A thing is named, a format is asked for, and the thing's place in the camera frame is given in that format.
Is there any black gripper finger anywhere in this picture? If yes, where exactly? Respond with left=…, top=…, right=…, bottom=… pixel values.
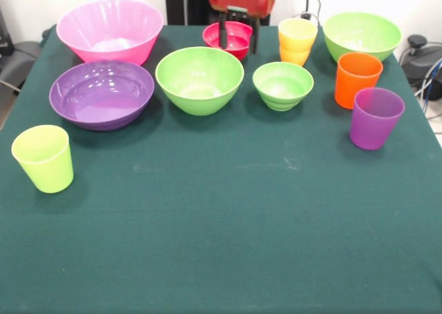
left=250, top=17, right=260, bottom=55
left=219, top=12, right=229, bottom=50

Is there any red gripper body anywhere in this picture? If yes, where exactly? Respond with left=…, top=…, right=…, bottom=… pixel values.
left=206, top=0, right=277, bottom=19

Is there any small green plastic bowl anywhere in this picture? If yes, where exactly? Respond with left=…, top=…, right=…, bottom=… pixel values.
left=251, top=61, right=315, bottom=112

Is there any medium green plastic bowl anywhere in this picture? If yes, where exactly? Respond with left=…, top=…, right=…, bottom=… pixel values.
left=155, top=46, right=245, bottom=117

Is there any purple plastic bowl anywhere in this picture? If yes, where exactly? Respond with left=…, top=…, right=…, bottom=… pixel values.
left=48, top=59, right=155, bottom=132

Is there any small crimson plastic bowl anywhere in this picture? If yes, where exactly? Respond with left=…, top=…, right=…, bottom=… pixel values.
left=202, top=21, right=253, bottom=61

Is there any yellow plastic cup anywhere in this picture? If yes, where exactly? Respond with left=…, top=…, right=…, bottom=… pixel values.
left=278, top=44, right=311, bottom=68
left=278, top=17, right=318, bottom=52

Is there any large green plastic bowl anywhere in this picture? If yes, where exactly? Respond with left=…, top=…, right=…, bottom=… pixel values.
left=323, top=12, right=403, bottom=65

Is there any orange plastic cup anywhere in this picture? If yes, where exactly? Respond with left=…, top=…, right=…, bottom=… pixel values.
left=334, top=52, right=384, bottom=110

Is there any large pink plastic bowl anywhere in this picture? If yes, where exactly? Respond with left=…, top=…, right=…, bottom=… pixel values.
left=55, top=0, right=165, bottom=68

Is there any purple plastic cup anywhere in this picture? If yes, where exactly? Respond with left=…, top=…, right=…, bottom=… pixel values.
left=349, top=87, right=405, bottom=151

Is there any dark green tablecloth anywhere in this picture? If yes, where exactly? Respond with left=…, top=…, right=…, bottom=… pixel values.
left=0, top=23, right=442, bottom=314

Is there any lime green plastic cup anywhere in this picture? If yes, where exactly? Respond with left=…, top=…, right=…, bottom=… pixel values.
left=10, top=124, right=75, bottom=194

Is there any tangle of cables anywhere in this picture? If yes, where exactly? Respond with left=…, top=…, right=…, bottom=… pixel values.
left=413, top=57, right=442, bottom=121

